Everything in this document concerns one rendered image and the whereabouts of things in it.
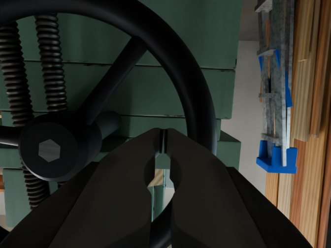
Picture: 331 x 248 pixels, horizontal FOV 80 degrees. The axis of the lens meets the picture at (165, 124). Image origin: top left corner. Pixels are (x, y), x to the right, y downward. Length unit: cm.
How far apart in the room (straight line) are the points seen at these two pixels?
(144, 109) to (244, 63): 266
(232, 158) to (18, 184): 35
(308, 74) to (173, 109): 141
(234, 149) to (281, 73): 82
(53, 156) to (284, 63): 111
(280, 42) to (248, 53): 183
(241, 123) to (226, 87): 259
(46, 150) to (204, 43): 29
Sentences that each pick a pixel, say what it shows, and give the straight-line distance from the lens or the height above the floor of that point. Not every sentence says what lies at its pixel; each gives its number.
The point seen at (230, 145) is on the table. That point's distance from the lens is 39.
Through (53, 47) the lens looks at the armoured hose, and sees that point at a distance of 27.
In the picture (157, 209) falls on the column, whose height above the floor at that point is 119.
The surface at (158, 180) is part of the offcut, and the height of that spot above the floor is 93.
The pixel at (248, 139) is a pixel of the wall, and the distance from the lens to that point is 303.
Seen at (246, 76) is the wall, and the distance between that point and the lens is 296.
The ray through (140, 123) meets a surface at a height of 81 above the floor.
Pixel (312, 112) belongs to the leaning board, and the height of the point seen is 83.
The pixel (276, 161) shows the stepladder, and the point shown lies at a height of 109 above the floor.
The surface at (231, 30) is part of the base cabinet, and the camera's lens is 39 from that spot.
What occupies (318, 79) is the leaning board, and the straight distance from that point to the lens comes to 168.
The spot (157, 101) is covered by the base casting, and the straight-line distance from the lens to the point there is 36.
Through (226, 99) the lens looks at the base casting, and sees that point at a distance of 38.
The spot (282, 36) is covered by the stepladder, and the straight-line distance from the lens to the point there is 120.
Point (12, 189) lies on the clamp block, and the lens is 36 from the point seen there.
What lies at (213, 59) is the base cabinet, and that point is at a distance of 38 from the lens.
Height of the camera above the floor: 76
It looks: 8 degrees up
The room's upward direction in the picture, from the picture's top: 178 degrees counter-clockwise
